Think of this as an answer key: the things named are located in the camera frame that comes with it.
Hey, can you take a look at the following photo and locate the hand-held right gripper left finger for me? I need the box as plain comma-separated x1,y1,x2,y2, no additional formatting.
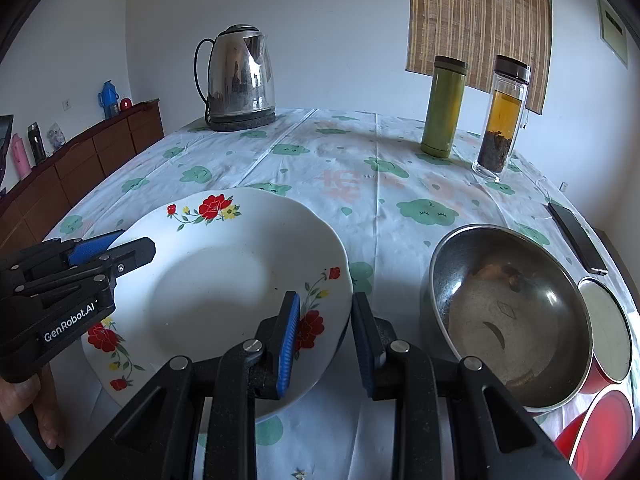
65,290,302,480

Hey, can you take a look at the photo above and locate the stainless steel bowl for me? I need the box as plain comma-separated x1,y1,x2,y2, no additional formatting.
420,224,594,413

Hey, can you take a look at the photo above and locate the green thermos flask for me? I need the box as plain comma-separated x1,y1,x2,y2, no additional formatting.
420,56,468,157

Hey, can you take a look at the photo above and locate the glass tea bottle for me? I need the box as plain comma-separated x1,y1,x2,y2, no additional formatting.
472,55,532,183

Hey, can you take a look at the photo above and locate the black kettle base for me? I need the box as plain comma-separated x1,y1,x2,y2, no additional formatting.
206,109,277,133

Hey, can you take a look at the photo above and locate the brown wooden sideboard cabinet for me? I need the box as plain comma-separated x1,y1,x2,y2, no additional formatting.
0,98,165,261

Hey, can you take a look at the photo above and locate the red plastic cup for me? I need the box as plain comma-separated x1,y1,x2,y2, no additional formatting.
552,384,640,480

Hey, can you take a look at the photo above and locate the wall electrical panel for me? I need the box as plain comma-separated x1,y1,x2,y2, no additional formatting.
597,0,628,67

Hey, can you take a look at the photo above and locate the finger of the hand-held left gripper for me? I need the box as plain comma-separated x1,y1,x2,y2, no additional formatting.
0,230,126,275
15,236,156,297

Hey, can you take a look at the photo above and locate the black smartphone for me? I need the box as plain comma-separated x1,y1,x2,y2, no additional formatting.
546,202,609,276

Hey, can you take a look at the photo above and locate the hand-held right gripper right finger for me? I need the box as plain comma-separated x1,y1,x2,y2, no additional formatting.
351,292,586,480

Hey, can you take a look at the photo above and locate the blue thermos jug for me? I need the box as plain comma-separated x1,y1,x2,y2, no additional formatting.
97,80,120,120

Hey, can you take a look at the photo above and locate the pink thermos bottle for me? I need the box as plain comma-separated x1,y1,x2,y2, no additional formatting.
11,133,32,181

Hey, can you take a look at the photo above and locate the dark drink bottle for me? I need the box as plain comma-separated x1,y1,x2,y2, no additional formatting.
27,122,47,165

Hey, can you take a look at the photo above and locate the bamboo window blind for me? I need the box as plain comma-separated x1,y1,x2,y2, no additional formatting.
405,0,552,115

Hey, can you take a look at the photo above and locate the stainless steel electric kettle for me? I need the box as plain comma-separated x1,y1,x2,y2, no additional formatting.
194,24,277,121

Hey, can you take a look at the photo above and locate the white plate with red flowers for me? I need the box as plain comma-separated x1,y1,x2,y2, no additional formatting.
81,187,354,423

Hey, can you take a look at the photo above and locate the person's left hand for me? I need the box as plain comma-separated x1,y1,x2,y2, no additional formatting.
0,362,66,451

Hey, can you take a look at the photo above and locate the white tablecloth with green clouds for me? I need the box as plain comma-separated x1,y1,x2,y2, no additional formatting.
42,107,640,480

